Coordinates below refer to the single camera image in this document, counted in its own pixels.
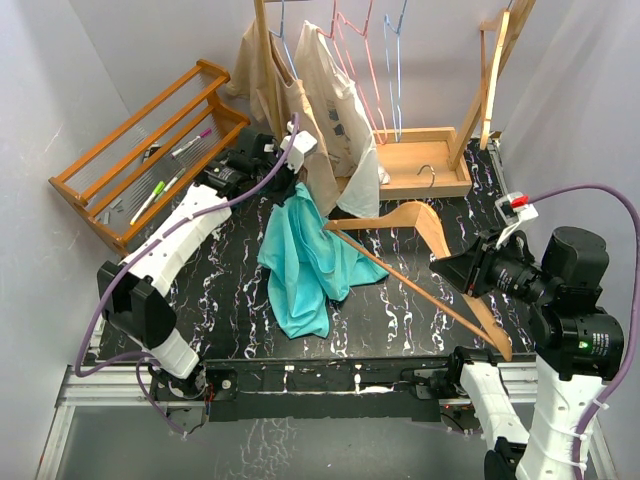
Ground blue wire hanger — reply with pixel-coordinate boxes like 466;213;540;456
383;0;408;143

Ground green cap marker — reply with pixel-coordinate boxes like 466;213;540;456
129;181;165;226

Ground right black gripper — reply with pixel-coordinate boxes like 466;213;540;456
431;224;556;305

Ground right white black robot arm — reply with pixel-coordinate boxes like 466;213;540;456
429;226;624;479

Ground blue hanger under beige shirt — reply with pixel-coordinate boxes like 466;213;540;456
271;0;298;80

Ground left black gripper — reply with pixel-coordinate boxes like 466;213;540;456
253;149;304;208

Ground teal t shirt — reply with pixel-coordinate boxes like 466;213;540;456
258;183;388;339

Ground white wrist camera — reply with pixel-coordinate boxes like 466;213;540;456
494;192;538;248
280;131;318;174

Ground beige t shirt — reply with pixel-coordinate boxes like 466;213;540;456
227;22;340;215

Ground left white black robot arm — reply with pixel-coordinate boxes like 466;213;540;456
95;123;318;399

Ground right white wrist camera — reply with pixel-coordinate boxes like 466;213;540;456
494;192;538;248

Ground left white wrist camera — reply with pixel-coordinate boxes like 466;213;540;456
280;131;318;174

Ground wooden clothes rack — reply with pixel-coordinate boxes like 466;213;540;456
255;1;534;201

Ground white printed t shirt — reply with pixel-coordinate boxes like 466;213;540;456
294;21;389;218

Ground orange wooden shelf rack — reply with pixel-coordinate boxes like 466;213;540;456
49;59;250;256

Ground dark green marker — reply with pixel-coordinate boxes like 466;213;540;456
155;168;186;202

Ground purple cap marker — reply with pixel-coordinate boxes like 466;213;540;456
170;128;212;158

